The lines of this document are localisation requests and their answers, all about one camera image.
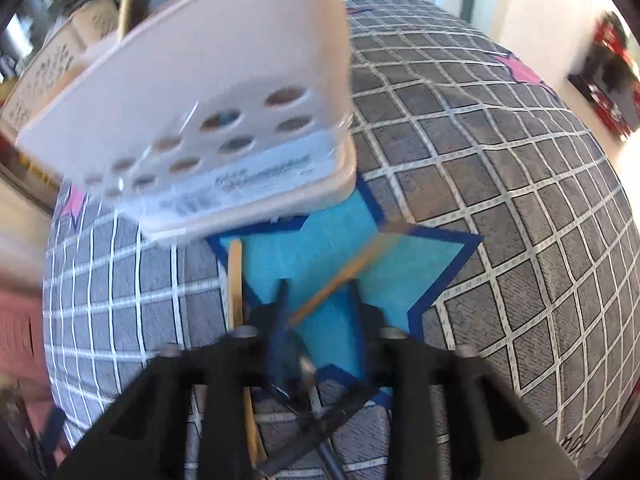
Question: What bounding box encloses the dark spoon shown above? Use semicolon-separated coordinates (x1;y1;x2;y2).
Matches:
270;350;346;480
246;384;378;479

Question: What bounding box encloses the pink plastic stool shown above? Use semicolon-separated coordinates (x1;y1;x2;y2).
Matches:
0;290;51;401

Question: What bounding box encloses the white utensil holder caddy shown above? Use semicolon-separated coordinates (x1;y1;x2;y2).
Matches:
16;0;356;245

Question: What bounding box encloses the cream perforated storage cart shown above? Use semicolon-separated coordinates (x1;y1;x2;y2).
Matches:
1;0;118;139

